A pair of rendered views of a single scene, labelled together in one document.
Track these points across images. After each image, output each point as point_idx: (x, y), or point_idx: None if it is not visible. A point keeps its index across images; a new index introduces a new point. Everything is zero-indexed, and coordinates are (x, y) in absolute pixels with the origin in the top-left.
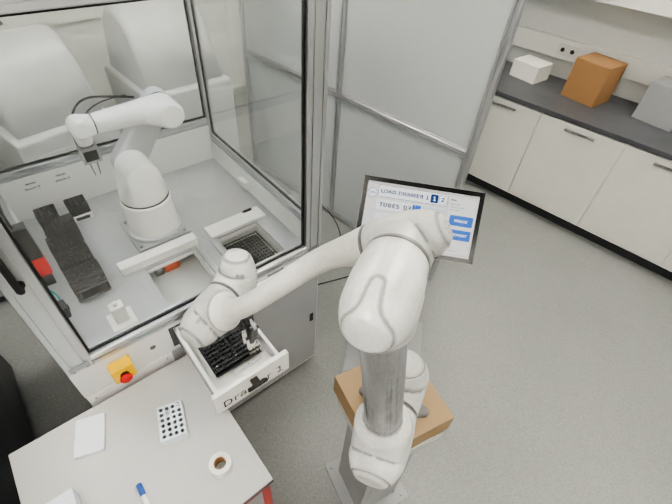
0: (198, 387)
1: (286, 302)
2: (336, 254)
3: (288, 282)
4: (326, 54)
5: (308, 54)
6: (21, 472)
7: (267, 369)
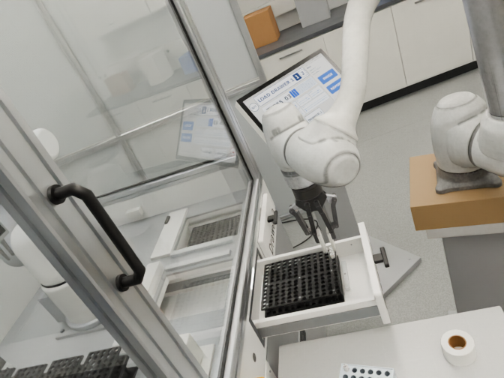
0: (333, 349)
1: (282, 253)
2: None
3: (363, 38)
4: None
5: None
6: None
7: (370, 246)
